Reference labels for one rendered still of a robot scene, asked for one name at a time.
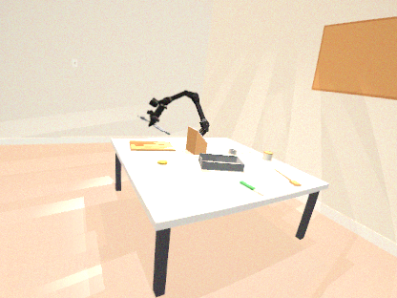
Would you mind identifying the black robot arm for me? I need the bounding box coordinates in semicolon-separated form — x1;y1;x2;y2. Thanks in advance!
147;91;210;136

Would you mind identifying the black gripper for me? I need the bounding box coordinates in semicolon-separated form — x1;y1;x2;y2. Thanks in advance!
149;109;161;127

